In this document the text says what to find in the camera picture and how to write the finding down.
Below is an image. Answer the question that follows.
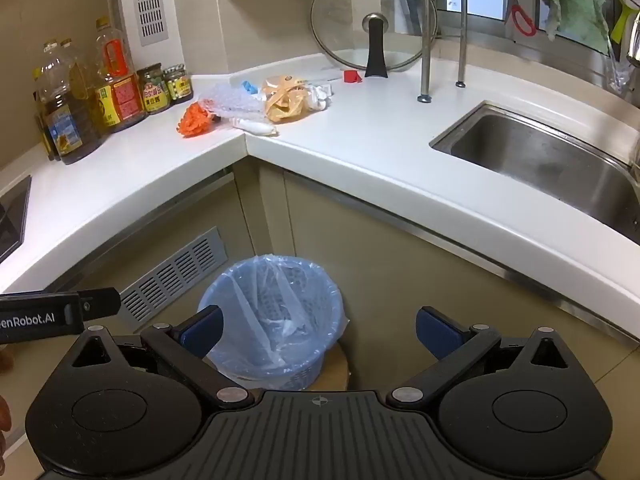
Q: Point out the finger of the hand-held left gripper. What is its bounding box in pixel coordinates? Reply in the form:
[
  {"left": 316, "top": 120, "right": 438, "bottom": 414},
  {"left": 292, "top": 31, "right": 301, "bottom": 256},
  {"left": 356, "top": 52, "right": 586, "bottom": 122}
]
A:
[{"left": 75, "top": 287, "right": 122, "bottom": 322}]

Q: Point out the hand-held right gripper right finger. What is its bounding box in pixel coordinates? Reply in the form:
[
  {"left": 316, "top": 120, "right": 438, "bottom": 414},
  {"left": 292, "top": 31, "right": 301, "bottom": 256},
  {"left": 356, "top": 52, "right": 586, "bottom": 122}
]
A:
[{"left": 385, "top": 305, "right": 568, "bottom": 411}]

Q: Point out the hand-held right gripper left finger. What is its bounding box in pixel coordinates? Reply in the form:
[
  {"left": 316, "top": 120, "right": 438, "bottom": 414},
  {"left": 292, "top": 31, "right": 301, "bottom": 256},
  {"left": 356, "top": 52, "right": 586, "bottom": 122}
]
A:
[{"left": 70, "top": 304, "right": 256, "bottom": 411}]

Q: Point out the blue lined trash bin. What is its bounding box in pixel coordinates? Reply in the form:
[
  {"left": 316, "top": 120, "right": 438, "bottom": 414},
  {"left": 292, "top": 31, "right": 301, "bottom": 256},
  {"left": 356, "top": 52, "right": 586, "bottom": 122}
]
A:
[{"left": 197, "top": 255, "right": 351, "bottom": 391}]

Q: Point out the orange mesh net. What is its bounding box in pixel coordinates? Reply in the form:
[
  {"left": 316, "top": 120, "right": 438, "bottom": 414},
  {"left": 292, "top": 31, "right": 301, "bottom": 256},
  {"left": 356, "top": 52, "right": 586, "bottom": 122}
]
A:
[{"left": 176, "top": 101, "right": 221, "bottom": 138}]

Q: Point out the white tube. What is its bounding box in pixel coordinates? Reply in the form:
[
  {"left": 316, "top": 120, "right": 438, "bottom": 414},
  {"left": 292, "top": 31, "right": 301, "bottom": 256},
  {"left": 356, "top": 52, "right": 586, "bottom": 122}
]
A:
[{"left": 232, "top": 116, "right": 279, "bottom": 137}]

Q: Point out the clear bubble plastic bag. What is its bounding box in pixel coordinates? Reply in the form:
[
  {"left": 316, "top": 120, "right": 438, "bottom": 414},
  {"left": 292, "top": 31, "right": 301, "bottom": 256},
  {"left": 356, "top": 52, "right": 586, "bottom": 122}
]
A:
[{"left": 200, "top": 82, "right": 266, "bottom": 118}]

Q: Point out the yellow white plastic bag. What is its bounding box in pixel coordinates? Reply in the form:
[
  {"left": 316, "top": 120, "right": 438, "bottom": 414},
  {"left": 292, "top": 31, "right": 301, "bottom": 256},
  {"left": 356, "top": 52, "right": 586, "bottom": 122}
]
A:
[{"left": 261, "top": 74, "right": 313, "bottom": 124}]

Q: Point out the white tissue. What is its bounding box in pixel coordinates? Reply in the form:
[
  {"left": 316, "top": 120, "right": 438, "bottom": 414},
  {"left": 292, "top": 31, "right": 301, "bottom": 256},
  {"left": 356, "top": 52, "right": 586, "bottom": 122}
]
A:
[{"left": 305, "top": 84, "right": 333, "bottom": 112}]

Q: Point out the person's left hand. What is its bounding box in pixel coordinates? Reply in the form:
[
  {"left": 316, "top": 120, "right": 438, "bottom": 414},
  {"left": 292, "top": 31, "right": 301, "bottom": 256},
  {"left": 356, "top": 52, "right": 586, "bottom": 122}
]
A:
[{"left": 0, "top": 347, "right": 15, "bottom": 463}]

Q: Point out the grey cabinet vent grille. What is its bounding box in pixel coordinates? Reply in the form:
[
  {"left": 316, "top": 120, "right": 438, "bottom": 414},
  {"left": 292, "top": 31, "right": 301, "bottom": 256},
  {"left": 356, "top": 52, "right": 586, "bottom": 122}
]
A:
[{"left": 119, "top": 226, "right": 222, "bottom": 333}]

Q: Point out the black stove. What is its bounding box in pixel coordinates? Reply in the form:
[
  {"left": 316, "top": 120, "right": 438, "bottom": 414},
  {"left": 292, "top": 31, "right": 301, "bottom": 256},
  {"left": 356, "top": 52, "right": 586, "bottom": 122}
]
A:
[{"left": 0, "top": 175, "right": 32, "bottom": 263}]

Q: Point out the wooden stool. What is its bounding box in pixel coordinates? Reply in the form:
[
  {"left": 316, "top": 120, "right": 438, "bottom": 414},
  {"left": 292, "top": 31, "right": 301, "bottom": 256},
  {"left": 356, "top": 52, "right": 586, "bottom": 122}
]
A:
[{"left": 300, "top": 337, "right": 352, "bottom": 392}]

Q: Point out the oil bottle blue label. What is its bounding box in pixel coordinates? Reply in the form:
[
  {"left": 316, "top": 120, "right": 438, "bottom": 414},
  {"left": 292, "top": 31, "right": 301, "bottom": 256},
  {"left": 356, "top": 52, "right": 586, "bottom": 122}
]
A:
[{"left": 32, "top": 40, "right": 103, "bottom": 165}]

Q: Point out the brown oil bottle yellow label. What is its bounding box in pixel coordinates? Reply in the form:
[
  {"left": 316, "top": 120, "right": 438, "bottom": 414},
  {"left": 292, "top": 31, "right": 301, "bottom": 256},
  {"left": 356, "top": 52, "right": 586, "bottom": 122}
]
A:
[{"left": 32, "top": 67, "right": 58, "bottom": 162}]

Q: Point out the steel sink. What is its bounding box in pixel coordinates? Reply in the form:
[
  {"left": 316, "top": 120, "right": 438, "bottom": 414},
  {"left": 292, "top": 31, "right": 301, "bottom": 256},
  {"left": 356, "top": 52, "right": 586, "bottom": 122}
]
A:
[{"left": 430, "top": 101, "right": 640, "bottom": 246}]

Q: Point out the oil bottle red label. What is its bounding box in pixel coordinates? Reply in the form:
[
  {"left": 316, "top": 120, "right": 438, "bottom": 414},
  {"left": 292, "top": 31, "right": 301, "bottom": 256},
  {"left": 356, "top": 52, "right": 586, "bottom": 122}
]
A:
[{"left": 95, "top": 16, "right": 148, "bottom": 133}]

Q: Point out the sauce jar yellow label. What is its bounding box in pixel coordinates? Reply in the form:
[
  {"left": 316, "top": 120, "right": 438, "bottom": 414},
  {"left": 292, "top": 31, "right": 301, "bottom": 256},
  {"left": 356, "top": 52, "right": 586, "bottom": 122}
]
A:
[{"left": 162, "top": 63, "right": 194, "bottom": 105}]

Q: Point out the steel dish rack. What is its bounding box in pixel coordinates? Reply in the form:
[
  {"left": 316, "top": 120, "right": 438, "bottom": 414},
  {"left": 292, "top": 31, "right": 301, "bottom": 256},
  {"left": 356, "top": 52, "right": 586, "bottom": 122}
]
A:
[{"left": 417, "top": 0, "right": 640, "bottom": 105}]

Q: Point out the glass pot lid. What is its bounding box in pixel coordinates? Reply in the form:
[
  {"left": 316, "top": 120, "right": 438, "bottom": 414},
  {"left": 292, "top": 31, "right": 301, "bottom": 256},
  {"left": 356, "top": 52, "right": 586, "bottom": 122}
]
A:
[{"left": 311, "top": 0, "right": 438, "bottom": 78}]

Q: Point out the green cloth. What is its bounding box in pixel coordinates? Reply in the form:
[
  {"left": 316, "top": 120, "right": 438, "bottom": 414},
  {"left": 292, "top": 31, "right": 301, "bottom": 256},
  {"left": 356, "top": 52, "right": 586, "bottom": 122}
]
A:
[{"left": 539, "top": 0, "right": 612, "bottom": 54}]

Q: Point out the yellow green brush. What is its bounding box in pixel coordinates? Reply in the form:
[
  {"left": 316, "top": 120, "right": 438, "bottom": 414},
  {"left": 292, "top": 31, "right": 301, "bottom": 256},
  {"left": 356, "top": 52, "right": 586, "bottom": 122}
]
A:
[{"left": 609, "top": 0, "right": 640, "bottom": 46}]

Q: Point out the white wall vent panel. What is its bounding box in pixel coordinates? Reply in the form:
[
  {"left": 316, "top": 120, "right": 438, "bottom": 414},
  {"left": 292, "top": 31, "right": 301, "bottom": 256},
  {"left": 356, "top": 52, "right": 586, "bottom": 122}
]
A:
[{"left": 103, "top": 0, "right": 173, "bottom": 48}]

